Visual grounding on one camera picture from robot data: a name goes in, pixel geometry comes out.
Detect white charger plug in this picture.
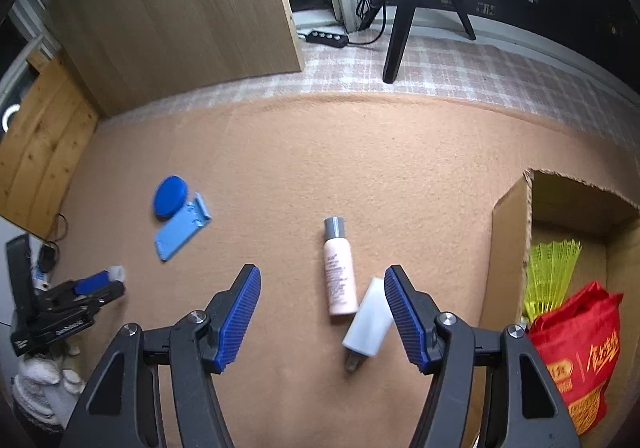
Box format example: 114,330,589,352
342,277,395,373

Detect round blue lid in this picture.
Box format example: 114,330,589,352
152,175,189,219

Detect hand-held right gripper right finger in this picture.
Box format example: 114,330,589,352
383,265,583,448

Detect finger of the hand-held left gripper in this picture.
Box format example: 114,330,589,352
65,270,112,297
75,281,127,313

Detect brown cardboard box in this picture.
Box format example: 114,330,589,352
479,169,640,448

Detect person's left hand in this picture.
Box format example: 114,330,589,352
12,340,87,429

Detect black cable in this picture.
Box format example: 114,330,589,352
347,0,390,45

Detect red printed packet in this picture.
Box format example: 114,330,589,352
528,280,625,435

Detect person's left forearm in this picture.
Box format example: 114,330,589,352
9,398,68,448

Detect light wooden cabinet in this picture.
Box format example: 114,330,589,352
44,0,307,119

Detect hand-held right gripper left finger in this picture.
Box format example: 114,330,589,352
59,264,262,448

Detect white framed glass panel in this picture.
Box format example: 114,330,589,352
0,35,56,149

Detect black power strip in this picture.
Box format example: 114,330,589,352
304,30,351,49

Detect knotty wooden board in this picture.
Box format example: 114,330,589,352
0,49,101,241

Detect yellow shuttlecock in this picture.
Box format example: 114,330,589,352
524,238,583,325

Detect pink bottle with grey cap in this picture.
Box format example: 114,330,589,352
322,216,359,317

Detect plaid cloth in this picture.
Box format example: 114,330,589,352
97,34,640,166

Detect blue plastic holder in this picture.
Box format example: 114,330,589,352
154,192,213,263

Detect black tripod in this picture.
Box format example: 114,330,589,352
382,0,477,85

